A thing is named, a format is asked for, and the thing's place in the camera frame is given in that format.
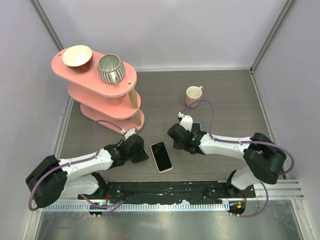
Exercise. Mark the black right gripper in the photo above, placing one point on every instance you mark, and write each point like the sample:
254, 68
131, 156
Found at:
177, 145

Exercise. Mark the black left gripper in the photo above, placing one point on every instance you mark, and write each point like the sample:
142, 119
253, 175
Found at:
143, 156

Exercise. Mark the lilac phone case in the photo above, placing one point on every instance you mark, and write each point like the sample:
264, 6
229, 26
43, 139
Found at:
196, 126

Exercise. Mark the white-edged black phone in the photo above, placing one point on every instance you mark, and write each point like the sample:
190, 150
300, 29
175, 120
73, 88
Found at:
161, 157

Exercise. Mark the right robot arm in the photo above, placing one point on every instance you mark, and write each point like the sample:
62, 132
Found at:
264, 160

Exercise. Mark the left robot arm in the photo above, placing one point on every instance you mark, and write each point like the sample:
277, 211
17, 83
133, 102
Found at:
50, 178

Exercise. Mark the pink ceramic mug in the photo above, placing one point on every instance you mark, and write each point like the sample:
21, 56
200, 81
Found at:
193, 94

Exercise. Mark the pink tiered wooden shelf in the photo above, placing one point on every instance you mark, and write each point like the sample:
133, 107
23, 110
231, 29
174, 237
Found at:
118, 107

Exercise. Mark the grey striped mug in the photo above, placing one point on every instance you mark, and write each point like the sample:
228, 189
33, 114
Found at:
111, 69

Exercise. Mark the cream bowl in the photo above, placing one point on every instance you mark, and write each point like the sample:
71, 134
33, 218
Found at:
78, 58

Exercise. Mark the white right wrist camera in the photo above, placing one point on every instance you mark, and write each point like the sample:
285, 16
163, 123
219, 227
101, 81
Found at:
186, 121

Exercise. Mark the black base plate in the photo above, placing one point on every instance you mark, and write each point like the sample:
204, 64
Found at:
169, 192

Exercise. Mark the white slotted cable duct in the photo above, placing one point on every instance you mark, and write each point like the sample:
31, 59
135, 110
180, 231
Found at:
84, 206

